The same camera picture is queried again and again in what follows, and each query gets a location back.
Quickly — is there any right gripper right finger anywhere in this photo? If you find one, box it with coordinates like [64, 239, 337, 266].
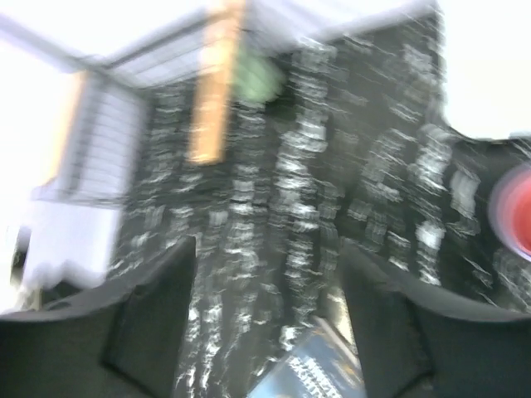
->
[338, 241, 530, 397]

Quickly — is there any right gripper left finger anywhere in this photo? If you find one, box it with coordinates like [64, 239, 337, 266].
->
[1, 236, 196, 398]

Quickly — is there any purple plastic cup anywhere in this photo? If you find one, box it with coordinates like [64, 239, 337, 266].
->
[488, 163, 530, 261]

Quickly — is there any green plastic cup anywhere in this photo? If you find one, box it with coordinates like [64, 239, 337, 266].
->
[233, 48, 285, 104]

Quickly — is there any pink plastic cup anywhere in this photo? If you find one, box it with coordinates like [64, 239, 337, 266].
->
[509, 173, 530, 256]

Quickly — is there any Nineteen Eighty-Four book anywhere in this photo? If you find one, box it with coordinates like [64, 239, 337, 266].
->
[247, 317, 367, 398]

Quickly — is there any black marble pattern mat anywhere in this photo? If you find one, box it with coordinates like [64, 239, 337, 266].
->
[112, 7, 530, 397]

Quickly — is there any black wire dish rack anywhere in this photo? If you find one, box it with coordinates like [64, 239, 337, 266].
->
[32, 1, 303, 208]

